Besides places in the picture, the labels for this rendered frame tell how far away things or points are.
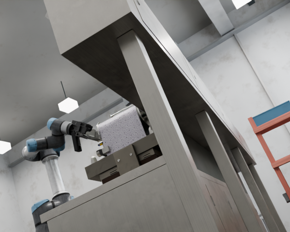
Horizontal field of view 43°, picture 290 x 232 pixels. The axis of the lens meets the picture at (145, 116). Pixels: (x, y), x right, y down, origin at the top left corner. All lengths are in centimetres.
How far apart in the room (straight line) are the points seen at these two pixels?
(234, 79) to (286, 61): 154
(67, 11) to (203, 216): 72
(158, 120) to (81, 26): 37
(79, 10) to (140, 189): 76
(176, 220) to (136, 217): 17
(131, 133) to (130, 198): 45
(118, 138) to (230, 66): 988
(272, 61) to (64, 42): 1048
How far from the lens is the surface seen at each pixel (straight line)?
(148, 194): 152
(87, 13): 115
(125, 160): 163
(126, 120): 191
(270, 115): 540
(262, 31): 1188
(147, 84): 104
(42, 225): 235
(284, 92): 1109
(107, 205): 160
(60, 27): 118
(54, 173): 249
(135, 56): 109
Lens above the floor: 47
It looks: 23 degrees up
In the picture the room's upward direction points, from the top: 22 degrees counter-clockwise
